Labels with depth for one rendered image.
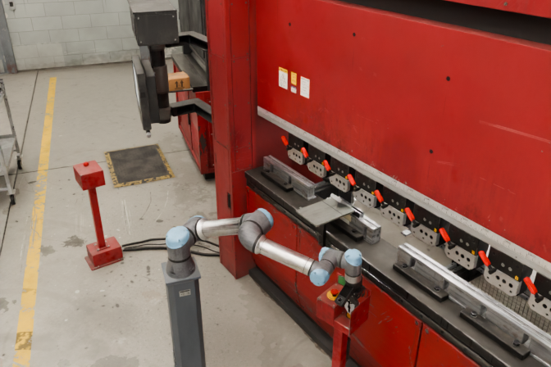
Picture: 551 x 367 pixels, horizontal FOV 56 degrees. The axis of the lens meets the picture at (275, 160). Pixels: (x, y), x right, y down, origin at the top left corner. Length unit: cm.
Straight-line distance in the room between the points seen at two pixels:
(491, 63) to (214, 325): 242
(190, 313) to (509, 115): 184
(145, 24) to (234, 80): 62
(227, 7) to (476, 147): 165
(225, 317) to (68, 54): 675
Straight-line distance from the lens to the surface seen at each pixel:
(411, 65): 231
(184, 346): 306
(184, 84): 480
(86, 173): 387
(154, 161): 573
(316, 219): 276
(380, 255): 276
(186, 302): 286
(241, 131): 338
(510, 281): 229
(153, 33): 316
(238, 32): 319
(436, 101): 225
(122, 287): 403
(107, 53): 959
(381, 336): 287
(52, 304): 405
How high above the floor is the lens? 249
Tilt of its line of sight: 26 degrees down
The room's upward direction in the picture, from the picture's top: straight up
